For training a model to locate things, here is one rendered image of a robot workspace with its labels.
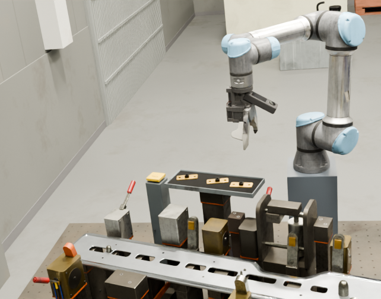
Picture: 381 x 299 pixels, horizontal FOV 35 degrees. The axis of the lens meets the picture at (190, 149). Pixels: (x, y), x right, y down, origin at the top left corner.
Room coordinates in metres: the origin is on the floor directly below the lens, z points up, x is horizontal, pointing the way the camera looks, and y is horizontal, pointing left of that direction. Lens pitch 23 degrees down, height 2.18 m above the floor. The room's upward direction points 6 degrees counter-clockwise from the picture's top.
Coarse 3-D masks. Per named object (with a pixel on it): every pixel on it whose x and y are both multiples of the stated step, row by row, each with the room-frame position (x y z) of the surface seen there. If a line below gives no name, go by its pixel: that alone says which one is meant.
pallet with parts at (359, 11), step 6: (354, 0) 11.08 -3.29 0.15; (360, 0) 10.96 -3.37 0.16; (366, 0) 10.89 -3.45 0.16; (372, 0) 10.83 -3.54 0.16; (378, 0) 10.77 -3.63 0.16; (354, 6) 11.20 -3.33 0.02; (360, 6) 10.44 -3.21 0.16; (366, 6) 10.40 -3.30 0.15; (372, 6) 10.38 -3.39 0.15; (378, 6) 10.35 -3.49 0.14; (360, 12) 10.43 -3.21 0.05; (366, 12) 10.49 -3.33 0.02; (372, 12) 10.43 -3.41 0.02; (378, 12) 10.37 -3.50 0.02
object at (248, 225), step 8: (240, 224) 1.90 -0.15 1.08; (248, 224) 1.89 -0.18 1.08; (240, 232) 1.86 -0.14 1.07; (248, 232) 1.85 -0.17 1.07; (256, 232) 1.85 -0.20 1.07; (240, 240) 1.86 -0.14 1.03; (248, 240) 1.85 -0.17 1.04; (256, 240) 1.84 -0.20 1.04; (240, 248) 1.87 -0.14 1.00; (248, 248) 1.85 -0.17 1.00; (256, 248) 1.84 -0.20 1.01; (240, 256) 1.87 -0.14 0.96; (248, 256) 1.85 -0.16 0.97; (256, 256) 1.84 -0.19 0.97; (256, 280) 1.85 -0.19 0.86
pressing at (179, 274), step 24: (96, 240) 2.04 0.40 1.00; (120, 240) 2.01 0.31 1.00; (96, 264) 1.87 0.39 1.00; (120, 264) 1.85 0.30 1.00; (144, 264) 1.83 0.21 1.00; (192, 264) 1.80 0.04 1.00; (216, 264) 1.78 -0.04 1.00; (240, 264) 1.76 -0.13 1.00; (216, 288) 1.64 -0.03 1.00; (264, 288) 1.61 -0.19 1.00; (288, 288) 1.60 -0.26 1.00; (336, 288) 1.57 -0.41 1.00; (360, 288) 1.55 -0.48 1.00
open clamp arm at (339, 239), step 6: (336, 234) 1.71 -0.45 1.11; (342, 234) 1.71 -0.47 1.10; (336, 240) 1.69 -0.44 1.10; (342, 240) 1.69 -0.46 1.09; (336, 246) 1.69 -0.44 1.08; (342, 246) 1.69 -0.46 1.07; (336, 252) 1.69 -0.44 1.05; (342, 252) 1.68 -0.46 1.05; (336, 258) 1.69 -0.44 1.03; (342, 258) 1.68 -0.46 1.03; (336, 264) 1.68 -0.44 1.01; (342, 264) 1.67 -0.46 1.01; (336, 270) 1.68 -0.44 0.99; (342, 270) 1.67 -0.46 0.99
